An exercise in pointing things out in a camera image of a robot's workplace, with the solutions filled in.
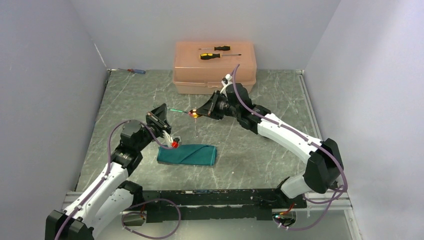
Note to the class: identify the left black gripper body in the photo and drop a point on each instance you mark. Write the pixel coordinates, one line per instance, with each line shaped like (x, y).
(156, 126)

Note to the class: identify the small yellow-black screwdriver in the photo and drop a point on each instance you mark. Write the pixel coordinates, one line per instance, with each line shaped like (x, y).
(218, 48)

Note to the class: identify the large yellow-black screwdriver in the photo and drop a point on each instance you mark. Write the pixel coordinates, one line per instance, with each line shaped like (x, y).
(210, 56)

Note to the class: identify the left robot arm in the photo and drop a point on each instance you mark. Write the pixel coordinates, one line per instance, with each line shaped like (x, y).
(111, 192)

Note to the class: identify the teal cloth napkin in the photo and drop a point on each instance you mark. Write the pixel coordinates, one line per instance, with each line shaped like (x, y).
(188, 154)

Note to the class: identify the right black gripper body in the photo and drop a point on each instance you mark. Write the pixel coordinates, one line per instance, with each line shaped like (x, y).
(225, 109)

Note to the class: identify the aluminium frame rail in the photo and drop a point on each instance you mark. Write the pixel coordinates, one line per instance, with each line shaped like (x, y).
(330, 201)

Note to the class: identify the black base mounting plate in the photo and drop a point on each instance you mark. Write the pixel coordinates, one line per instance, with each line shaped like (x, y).
(251, 203)

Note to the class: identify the pink plastic toolbox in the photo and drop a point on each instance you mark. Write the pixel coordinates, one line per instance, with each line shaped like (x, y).
(193, 76)

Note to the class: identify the red-blue screwdriver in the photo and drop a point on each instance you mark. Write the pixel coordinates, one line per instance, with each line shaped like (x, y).
(134, 71)

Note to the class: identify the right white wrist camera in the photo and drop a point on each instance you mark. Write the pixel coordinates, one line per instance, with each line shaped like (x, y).
(226, 81)

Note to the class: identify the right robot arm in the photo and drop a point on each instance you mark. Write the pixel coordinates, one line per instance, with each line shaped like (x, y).
(321, 157)

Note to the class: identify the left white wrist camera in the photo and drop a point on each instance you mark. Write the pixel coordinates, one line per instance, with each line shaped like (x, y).
(171, 141)

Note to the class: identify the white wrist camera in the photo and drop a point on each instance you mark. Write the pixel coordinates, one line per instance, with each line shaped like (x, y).
(226, 81)
(171, 141)

